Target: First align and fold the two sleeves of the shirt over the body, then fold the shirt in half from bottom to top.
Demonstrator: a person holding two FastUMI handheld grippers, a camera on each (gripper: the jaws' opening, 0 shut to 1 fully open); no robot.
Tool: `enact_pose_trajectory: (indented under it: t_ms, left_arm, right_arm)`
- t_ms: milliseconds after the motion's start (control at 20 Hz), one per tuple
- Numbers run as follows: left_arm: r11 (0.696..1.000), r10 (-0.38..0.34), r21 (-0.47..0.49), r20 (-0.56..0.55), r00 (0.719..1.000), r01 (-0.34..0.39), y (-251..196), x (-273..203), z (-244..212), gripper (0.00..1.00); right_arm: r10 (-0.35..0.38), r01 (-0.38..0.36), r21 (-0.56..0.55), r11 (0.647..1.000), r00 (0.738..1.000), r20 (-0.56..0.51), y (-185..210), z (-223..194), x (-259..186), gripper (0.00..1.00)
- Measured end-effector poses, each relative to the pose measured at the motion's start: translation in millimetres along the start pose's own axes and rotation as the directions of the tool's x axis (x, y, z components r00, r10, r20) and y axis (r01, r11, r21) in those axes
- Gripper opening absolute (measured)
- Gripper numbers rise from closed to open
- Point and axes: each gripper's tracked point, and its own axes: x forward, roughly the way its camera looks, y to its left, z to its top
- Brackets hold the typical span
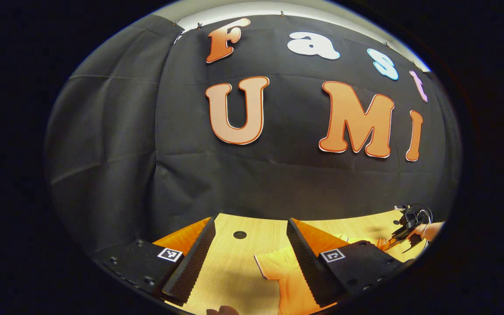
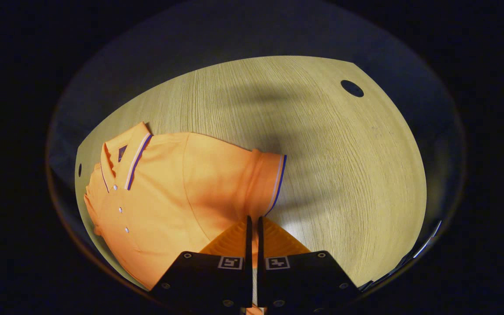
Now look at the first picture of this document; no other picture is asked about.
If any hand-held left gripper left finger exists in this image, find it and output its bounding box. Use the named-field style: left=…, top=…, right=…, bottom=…
left=90, top=216, right=216, bottom=307

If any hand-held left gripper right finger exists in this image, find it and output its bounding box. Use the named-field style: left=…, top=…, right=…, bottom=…
left=286, top=218, right=415, bottom=308

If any orange T-shirt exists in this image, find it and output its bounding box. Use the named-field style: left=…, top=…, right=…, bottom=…
left=254, top=232, right=430, bottom=315

